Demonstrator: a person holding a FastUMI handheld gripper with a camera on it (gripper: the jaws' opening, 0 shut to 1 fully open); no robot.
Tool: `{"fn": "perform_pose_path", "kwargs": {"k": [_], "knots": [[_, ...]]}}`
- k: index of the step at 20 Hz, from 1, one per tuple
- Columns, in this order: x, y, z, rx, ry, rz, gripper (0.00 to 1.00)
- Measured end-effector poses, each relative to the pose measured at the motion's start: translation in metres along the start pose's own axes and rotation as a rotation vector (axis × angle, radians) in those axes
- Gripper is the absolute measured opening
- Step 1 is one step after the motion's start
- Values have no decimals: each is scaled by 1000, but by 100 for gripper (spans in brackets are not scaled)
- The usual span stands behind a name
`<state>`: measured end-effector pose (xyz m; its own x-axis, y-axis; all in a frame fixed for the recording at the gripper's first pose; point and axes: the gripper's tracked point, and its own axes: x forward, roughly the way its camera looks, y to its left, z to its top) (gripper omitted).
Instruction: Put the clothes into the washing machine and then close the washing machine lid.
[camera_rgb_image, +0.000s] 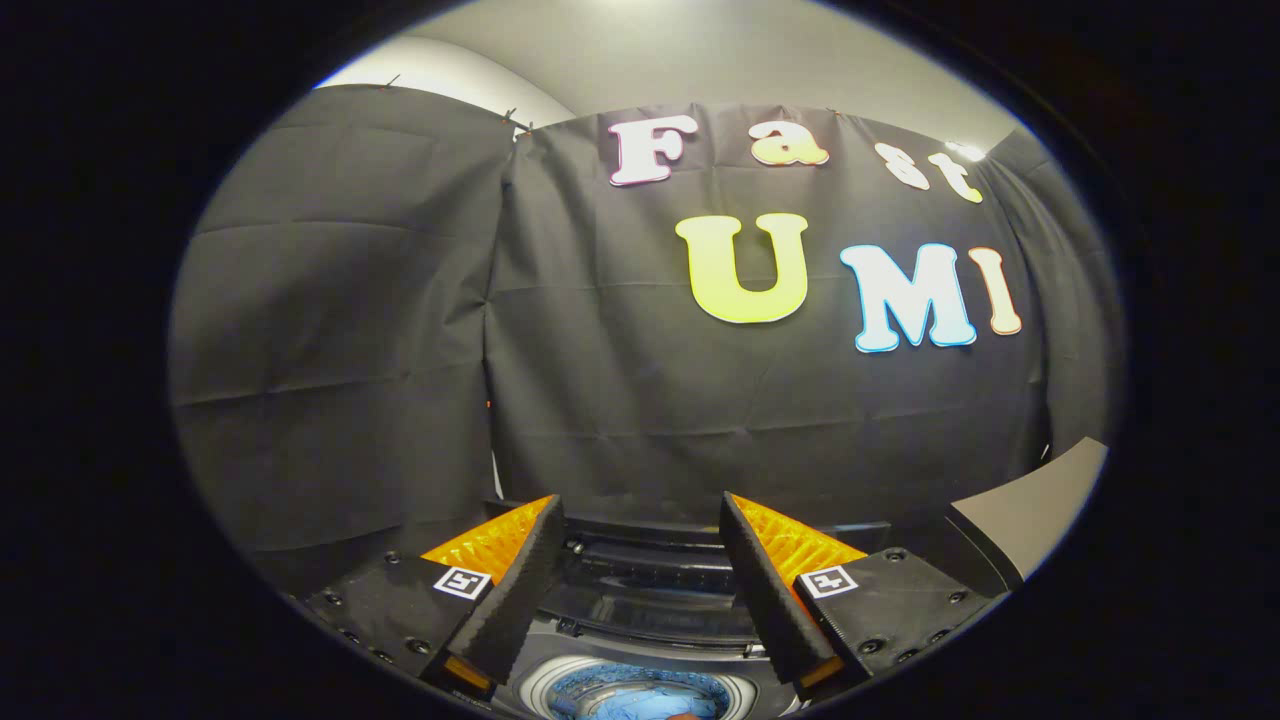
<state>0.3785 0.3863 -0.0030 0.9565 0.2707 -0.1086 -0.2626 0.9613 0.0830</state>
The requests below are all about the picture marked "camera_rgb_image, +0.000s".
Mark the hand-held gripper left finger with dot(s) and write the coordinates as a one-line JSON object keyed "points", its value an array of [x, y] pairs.
{"points": [[520, 590]]}

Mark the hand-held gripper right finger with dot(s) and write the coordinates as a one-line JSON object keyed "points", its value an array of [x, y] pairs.
{"points": [[765, 600]]}

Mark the dark grey washing machine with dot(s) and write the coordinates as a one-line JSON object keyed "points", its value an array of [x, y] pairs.
{"points": [[535, 690]]}

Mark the black washing machine lid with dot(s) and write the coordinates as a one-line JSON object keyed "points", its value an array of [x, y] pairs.
{"points": [[650, 580]]}

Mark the light blue polo shirt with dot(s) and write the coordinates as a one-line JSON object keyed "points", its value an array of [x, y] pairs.
{"points": [[620, 705]]}

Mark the black backdrop cloth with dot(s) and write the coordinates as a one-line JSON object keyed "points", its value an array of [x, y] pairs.
{"points": [[400, 350]]}

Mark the small ceiling light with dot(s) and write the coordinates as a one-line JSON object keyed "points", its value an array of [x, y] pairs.
{"points": [[967, 151]]}

